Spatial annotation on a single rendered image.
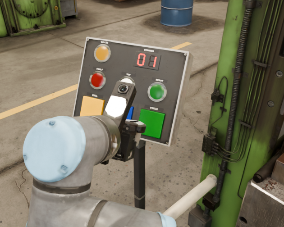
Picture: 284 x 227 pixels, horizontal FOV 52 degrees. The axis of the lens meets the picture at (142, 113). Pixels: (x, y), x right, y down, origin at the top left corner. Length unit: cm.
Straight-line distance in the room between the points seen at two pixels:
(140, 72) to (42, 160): 51
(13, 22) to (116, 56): 434
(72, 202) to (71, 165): 7
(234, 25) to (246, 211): 54
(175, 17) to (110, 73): 442
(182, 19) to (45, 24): 234
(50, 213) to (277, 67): 71
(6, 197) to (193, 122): 161
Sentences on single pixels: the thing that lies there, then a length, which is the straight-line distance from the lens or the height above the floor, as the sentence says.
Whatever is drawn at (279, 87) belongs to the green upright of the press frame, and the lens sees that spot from 93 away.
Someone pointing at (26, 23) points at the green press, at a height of 17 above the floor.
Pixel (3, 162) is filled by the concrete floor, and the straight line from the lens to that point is 244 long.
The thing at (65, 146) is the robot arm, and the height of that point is 124.
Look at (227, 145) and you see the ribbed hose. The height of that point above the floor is 84.
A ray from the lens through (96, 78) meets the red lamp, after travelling 93.
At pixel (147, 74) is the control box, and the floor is 113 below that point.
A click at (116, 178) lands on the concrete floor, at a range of 210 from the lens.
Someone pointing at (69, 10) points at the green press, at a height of 18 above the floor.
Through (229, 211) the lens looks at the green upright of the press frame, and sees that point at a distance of 131.
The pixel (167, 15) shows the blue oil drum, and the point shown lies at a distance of 533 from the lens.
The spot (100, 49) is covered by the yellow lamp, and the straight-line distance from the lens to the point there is 94.
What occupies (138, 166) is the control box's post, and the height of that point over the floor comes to 71.
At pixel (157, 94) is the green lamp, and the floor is 108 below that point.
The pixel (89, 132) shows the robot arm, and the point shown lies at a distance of 45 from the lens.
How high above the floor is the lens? 150
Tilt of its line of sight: 33 degrees down
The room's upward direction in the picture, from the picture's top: straight up
